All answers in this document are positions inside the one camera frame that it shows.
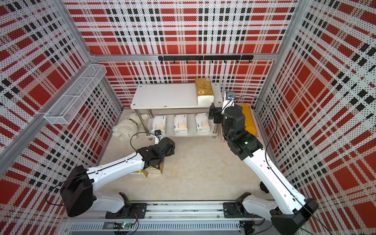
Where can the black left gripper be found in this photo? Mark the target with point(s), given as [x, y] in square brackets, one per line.
[172, 152]

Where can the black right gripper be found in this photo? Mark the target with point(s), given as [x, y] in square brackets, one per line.
[217, 119]

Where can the gold tissue pack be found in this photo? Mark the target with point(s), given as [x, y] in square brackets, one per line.
[204, 92]
[140, 174]
[156, 170]

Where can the white tissue pack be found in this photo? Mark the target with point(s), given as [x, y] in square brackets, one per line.
[202, 122]
[159, 123]
[180, 124]

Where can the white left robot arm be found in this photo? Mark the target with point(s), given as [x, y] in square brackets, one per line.
[80, 192]

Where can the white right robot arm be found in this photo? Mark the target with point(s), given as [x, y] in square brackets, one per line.
[289, 210]

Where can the white two-tier shelf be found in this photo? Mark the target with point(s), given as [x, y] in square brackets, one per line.
[169, 100]

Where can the yellow printed cloth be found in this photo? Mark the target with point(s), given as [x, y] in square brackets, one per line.
[249, 122]

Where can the pink plastic basket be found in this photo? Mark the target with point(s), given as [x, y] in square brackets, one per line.
[230, 123]

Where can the white plush toy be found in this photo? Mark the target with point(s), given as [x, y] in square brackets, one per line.
[129, 126]

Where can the small black object on floor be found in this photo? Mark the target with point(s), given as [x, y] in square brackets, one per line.
[263, 187]

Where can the green circuit board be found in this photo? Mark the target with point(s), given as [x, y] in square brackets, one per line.
[120, 226]

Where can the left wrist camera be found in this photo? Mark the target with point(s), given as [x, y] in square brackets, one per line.
[158, 136]

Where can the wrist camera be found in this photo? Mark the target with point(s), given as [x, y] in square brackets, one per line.
[229, 99]
[158, 136]

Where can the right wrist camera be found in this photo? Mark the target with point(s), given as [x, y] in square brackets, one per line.
[229, 99]

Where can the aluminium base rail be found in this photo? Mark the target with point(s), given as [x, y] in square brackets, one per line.
[171, 218]

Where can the black wall hook rail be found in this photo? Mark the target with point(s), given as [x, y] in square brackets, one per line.
[206, 58]

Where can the white wire mesh basket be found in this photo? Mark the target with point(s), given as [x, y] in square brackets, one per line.
[66, 108]

